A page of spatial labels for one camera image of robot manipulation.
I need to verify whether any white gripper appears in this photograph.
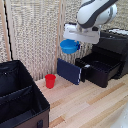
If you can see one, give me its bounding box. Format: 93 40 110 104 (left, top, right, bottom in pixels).
62 22 101 45

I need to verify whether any blue plastic bowl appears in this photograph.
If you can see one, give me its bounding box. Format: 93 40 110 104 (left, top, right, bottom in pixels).
59 39 81 55

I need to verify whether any black air fryer drawer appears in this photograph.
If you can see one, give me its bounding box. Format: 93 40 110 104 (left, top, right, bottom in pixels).
74 53 122 89

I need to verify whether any black air fryer body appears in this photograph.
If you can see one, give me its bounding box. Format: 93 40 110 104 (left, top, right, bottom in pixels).
93 29 128 80

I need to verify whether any dark blue book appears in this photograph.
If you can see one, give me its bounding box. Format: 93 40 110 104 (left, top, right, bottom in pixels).
56 58 83 85

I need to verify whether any woven folding screen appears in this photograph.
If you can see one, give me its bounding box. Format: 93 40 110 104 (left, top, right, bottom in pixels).
0 0 128 82

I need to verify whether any red plastic cup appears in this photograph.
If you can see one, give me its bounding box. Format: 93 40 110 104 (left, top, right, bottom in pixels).
44 73 57 90

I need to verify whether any black fabric storage box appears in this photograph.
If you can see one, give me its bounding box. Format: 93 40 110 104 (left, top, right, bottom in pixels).
0 59 51 128

